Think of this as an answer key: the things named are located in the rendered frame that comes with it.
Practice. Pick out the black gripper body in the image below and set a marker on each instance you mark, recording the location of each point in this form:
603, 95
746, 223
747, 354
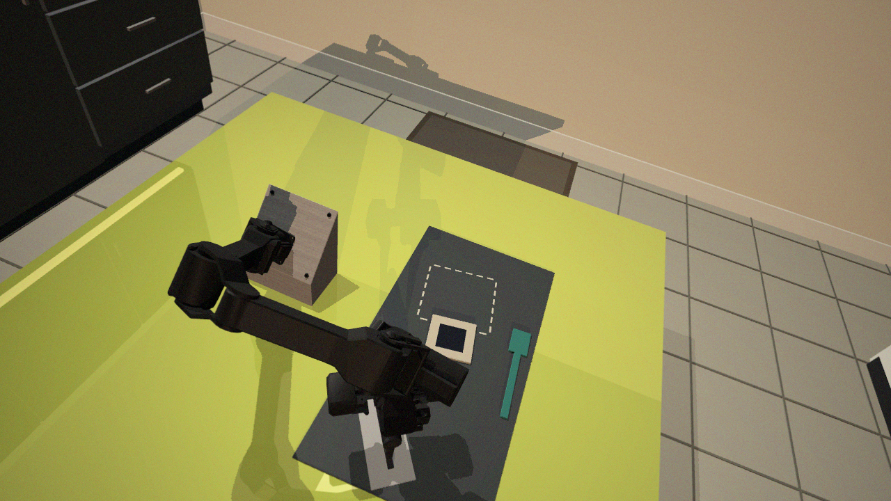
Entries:
344, 398

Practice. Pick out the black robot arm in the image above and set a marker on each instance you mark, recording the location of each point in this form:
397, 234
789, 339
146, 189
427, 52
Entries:
383, 361

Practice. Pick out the teal small trowel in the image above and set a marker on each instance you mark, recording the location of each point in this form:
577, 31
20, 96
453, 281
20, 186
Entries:
519, 344

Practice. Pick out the cream square tile with dark centre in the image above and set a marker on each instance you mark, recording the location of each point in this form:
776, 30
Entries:
452, 338

